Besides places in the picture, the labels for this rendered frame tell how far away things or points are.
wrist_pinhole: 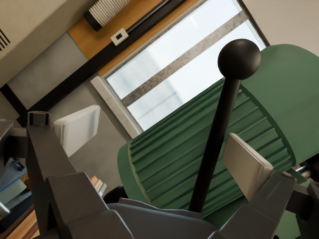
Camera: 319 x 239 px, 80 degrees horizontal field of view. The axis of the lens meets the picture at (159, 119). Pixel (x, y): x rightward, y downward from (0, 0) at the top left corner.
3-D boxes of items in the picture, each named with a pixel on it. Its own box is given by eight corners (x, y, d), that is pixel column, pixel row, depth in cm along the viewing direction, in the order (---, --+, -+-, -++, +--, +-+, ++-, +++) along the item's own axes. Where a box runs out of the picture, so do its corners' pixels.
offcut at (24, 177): (31, 190, 48) (41, 183, 48) (17, 186, 46) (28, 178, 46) (34, 176, 52) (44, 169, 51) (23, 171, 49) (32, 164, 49)
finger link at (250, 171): (263, 164, 12) (275, 166, 12) (228, 132, 19) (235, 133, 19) (248, 204, 13) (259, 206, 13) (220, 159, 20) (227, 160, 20)
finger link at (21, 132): (32, 166, 11) (-20, 155, 11) (74, 137, 16) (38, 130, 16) (34, 141, 11) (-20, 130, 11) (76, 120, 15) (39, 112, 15)
